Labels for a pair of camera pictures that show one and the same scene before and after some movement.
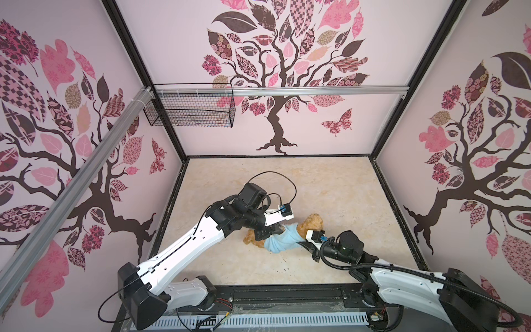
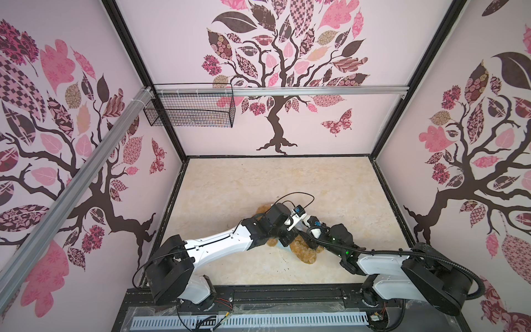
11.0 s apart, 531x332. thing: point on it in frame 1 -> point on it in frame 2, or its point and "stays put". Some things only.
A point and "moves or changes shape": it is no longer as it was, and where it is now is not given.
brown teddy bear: [310, 222] moves or changes shape
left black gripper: [267, 232] -> [292, 234]
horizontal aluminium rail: [368, 90] stays put
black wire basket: [193, 111] stays put
